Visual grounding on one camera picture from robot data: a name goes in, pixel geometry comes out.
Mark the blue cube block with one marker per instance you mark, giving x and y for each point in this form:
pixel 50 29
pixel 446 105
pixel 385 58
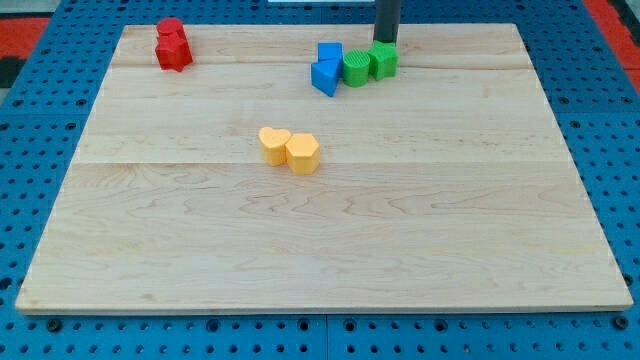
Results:
pixel 329 51

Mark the light wooden board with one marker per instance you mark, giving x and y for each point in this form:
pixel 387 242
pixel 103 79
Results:
pixel 447 188

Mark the red star block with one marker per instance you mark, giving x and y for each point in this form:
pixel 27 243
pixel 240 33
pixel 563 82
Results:
pixel 173 52

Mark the green star block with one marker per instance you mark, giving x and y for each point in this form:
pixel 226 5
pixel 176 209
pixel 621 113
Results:
pixel 383 60

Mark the yellow hexagon block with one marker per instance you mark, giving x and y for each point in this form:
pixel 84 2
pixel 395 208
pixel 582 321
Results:
pixel 303 153

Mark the green cylinder block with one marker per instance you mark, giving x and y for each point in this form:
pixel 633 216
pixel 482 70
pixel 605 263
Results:
pixel 356 64

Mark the blue triangle block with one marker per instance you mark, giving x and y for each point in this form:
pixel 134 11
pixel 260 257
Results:
pixel 325 75

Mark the yellow heart block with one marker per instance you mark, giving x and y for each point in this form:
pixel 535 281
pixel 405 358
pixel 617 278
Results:
pixel 273 143

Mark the red cylinder block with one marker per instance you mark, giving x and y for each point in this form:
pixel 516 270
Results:
pixel 171 26

